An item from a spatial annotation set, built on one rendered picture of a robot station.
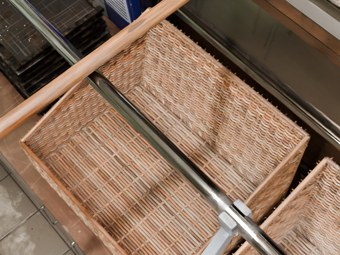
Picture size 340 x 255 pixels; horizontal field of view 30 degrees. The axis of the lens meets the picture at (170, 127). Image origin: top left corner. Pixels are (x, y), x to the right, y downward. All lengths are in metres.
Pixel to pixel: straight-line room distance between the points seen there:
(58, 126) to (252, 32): 0.61
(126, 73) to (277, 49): 0.54
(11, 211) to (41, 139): 0.76
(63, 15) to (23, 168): 0.43
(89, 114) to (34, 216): 0.72
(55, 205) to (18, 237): 0.66
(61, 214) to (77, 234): 0.07
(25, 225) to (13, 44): 0.87
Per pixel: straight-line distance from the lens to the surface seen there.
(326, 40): 1.21
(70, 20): 1.72
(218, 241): 1.05
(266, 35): 1.37
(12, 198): 2.44
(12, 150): 1.84
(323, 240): 1.60
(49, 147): 1.75
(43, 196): 1.75
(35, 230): 2.36
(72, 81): 1.14
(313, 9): 0.91
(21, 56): 1.69
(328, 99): 1.32
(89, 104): 1.74
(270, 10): 1.29
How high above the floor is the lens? 2.11
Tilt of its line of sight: 59 degrees down
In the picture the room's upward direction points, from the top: 11 degrees counter-clockwise
